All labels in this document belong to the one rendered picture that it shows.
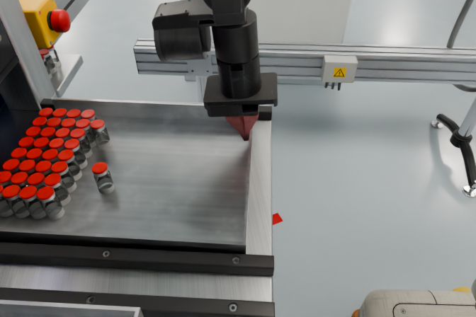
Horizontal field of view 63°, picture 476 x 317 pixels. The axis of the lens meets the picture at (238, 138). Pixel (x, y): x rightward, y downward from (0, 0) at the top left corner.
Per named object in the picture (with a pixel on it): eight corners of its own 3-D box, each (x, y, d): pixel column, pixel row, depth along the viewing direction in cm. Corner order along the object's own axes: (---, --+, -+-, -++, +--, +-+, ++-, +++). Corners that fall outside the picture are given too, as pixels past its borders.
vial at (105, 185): (96, 194, 55) (88, 174, 52) (101, 182, 57) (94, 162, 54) (112, 195, 55) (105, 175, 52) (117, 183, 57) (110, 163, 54)
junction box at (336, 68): (321, 82, 149) (325, 61, 142) (320, 74, 152) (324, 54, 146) (353, 83, 148) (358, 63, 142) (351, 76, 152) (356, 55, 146)
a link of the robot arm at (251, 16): (255, 19, 45) (256, -2, 49) (196, 22, 46) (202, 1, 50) (258, 69, 50) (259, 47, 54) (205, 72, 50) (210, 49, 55)
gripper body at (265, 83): (209, 85, 59) (201, 42, 54) (277, 82, 58) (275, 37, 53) (204, 112, 55) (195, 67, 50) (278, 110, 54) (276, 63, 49)
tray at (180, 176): (-23, 244, 50) (-36, 228, 47) (59, 114, 69) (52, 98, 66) (245, 260, 48) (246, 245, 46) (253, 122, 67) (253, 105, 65)
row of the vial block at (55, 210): (44, 220, 52) (32, 198, 49) (91, 129, 65) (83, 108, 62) (61, 221, 52) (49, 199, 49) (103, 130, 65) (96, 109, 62)
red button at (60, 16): (46, 36, 69) (38, 15, 67) (55, 25, 72) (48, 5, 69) (67, 37, 69) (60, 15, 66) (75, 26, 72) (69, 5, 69)
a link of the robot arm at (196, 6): (240, -23, 40) (244, -54, 46) (131, -15, 41) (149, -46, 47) (249, 74, 48) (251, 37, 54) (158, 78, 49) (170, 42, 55)
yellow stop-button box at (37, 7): (10, 48, 69) (-7, 9, 65) (28, 28, 75) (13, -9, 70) (52, 49, 69) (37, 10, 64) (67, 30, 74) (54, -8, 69)
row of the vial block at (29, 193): (28, 219, 52) (15, 197, 49) (77, 129, 65) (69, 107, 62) (44, 220, 52) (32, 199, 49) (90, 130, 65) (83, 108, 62)
